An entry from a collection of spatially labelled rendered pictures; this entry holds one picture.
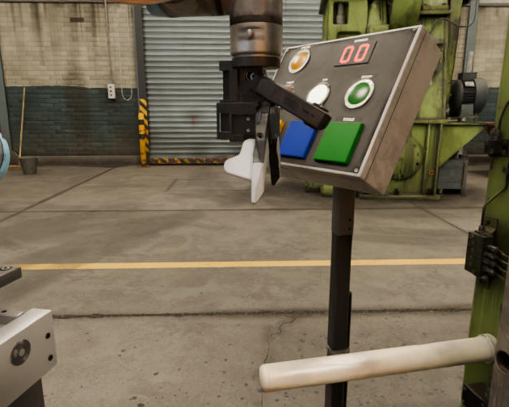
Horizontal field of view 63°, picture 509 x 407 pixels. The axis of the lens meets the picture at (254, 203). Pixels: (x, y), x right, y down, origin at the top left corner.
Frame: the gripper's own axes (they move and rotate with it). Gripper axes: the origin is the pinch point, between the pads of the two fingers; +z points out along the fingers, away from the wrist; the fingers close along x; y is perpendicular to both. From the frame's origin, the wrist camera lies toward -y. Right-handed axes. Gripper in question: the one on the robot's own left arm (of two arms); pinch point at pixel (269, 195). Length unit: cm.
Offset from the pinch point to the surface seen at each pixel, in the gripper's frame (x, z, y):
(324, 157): -10.7, -4.8, -7.5
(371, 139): -8.1, -8.2, -15.0
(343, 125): -12.2, -10.1, -10.5
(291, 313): -141, 94, 15
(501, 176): -20.4, -1.1, -38.4
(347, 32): -461, -98, 0
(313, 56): -29.4, -23.4, -3.3
